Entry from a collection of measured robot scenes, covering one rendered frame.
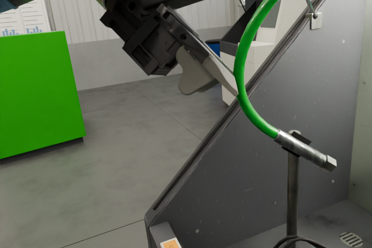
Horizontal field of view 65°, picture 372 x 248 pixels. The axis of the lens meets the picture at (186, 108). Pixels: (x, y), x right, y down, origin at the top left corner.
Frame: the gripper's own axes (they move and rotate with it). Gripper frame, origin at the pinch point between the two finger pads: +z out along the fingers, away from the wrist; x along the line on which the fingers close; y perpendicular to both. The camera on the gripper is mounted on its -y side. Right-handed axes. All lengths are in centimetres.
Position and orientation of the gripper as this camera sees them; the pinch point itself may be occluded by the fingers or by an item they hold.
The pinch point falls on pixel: (237, 83)
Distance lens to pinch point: 39.1
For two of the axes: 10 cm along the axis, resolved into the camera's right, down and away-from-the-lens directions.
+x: -2.5, 0.9, -9.6
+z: 6.9, 7.2, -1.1
